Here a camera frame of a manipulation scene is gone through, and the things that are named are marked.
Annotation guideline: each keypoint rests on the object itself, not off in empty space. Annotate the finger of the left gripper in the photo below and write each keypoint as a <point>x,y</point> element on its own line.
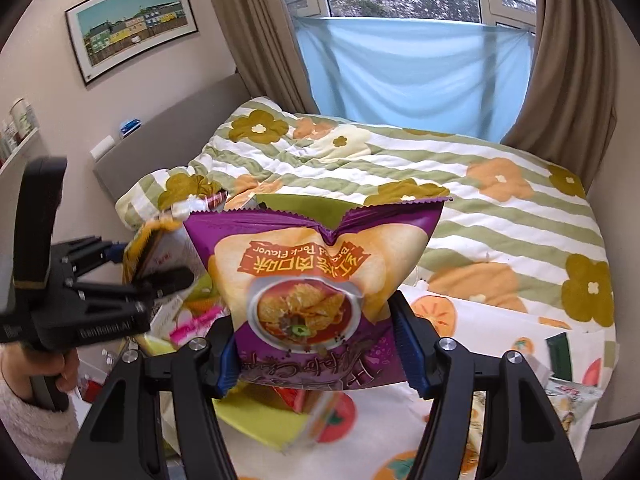
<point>162,284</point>
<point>114,252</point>

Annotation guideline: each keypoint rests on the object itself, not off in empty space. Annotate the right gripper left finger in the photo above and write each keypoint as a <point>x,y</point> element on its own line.
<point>121,437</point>

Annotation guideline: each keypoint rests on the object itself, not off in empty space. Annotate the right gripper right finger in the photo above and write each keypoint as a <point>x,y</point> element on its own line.
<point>522,436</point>

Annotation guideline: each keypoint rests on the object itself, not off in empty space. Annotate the yellow gold snack bag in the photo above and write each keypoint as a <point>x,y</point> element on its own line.
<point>160,244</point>

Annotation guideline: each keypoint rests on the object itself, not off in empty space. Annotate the purple potato chip bag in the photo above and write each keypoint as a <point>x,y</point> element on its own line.
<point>298,275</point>

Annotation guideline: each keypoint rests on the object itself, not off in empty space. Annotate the left hand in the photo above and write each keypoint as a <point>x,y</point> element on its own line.
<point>19,365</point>

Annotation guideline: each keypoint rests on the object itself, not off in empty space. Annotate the white object on headboard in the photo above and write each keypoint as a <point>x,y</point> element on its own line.
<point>103,147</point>

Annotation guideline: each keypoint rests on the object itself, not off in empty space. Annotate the blue object on headboard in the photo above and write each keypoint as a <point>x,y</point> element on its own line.
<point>128,127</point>

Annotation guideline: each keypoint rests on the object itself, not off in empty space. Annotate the grey bed headboard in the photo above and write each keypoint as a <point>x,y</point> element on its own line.
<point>171,138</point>

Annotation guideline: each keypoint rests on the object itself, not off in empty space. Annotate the white fruit print cloth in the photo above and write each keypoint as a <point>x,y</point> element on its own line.
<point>523,437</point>

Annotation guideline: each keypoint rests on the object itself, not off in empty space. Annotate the green white cardboard box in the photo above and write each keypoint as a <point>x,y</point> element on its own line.
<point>279,396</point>

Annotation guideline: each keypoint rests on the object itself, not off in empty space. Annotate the floral striped quilt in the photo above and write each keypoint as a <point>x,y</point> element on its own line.
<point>516,232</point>

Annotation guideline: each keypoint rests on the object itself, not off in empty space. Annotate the framed houses picture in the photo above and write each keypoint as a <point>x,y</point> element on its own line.
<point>107,33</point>

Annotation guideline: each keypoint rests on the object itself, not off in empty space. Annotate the brown curtain left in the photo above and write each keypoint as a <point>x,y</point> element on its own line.
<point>261,38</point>

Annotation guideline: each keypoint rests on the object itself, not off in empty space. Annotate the brown curtain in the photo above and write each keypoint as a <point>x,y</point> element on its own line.
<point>569,114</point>
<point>261,38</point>

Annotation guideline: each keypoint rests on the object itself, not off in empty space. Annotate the brown curtain right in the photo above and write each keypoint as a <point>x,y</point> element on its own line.
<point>569,114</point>

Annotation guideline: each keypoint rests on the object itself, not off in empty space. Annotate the light blue window cloth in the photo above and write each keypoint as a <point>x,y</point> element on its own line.
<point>450,77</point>

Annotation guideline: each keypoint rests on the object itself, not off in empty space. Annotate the wall shelf with bottles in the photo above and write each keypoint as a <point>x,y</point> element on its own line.
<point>17,128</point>

